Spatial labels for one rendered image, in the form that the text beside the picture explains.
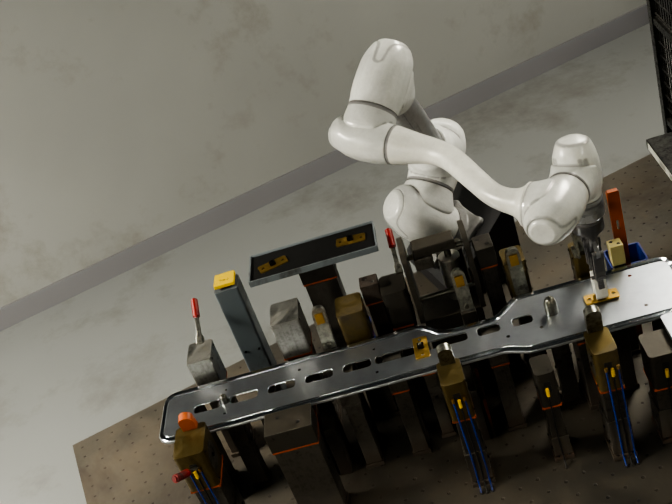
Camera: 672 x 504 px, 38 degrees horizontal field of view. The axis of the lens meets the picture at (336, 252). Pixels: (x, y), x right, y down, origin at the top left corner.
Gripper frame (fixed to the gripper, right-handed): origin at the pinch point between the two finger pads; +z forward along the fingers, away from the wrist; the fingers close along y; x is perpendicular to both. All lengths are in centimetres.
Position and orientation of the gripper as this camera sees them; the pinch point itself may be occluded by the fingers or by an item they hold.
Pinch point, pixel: (599, 283)
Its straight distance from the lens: 249.0
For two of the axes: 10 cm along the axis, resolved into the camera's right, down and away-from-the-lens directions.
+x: 9.6, -2.7, -1.1
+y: 0.5, 5.3, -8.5
